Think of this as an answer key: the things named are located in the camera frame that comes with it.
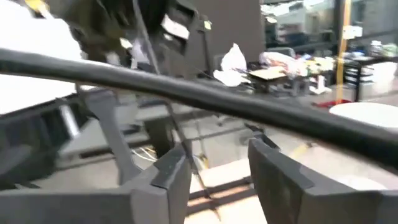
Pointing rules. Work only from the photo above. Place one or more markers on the black aluminium table frame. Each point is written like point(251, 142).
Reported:
point(217, 186)

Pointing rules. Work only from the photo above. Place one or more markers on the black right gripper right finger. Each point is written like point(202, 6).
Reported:
point(295, 202)

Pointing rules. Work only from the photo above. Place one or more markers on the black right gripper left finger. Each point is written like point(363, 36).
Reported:
point(149, 205)

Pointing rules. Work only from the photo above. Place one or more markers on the clear pink plastic bag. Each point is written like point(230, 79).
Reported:
point(276, 59)

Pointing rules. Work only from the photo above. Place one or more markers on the black white striped stool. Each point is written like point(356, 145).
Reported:
point(353, 77)

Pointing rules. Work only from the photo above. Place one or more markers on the cluttered dark work table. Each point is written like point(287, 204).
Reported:
point(280, 77)

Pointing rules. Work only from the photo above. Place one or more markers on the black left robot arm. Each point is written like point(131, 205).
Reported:
point(112, 140)

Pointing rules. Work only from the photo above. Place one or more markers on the dark grey chair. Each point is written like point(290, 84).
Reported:
point(21, 155)

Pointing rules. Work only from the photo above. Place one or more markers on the flat cardboard sheet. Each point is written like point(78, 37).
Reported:
point(267, 73)

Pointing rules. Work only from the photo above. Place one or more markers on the crumpled white plastic bag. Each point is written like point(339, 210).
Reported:
point(230, 77)

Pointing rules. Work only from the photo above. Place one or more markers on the white plastic bottle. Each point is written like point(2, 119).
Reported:
point(376, 48)

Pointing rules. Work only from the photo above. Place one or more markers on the grey desk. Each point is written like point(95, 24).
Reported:
point(93, 137)

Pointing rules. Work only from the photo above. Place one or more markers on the round white table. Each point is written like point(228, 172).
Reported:
point(367, 113)

